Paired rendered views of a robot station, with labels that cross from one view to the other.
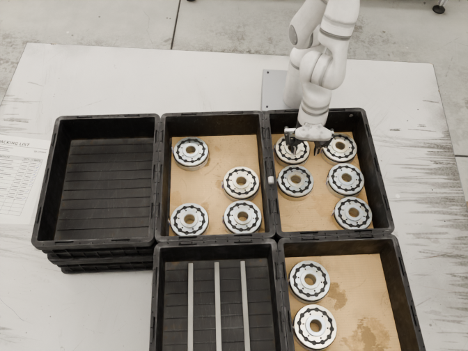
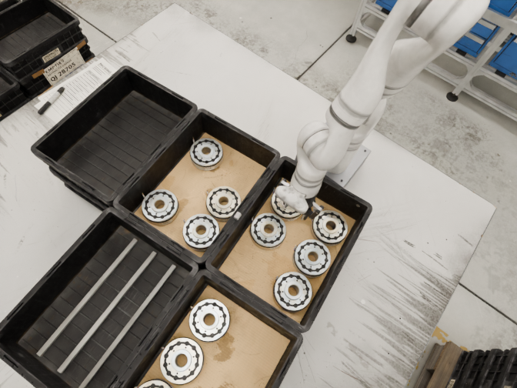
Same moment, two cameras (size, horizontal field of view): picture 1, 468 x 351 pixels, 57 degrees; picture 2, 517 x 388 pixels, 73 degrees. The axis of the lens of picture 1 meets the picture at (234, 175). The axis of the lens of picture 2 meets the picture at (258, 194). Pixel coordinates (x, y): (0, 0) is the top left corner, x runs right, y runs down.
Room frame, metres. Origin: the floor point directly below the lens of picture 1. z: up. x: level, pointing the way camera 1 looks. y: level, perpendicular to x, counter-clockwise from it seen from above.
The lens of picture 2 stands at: (0.29, -0.30, 1.80)
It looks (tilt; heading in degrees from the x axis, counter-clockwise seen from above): 64 degrees down; 28
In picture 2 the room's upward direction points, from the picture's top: 9 degrees clockwise
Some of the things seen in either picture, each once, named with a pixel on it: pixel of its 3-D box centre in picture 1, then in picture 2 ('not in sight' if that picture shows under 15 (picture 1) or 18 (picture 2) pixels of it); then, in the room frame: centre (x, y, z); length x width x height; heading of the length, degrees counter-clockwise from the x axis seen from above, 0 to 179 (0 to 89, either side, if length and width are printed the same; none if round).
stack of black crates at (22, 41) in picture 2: not in sight; (46, 61); (0.83, 1.35, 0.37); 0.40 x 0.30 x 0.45; 178
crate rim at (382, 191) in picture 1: (324, 168); (292, 235); (0.62, -0.24, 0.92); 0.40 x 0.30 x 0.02; 4
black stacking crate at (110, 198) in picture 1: (106, 185); (124, 138); (0.58, 0.35, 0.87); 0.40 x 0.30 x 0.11; 4
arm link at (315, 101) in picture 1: (316, 81); (314, 153); (0.72, -0.19, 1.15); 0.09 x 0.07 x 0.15; 61
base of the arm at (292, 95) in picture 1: (300, 80); (341, 148); (0.97, -0.21, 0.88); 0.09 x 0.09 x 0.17; 1
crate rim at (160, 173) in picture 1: (214, 172); (201, 179); (0.60, 0.05, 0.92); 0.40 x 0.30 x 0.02; 4
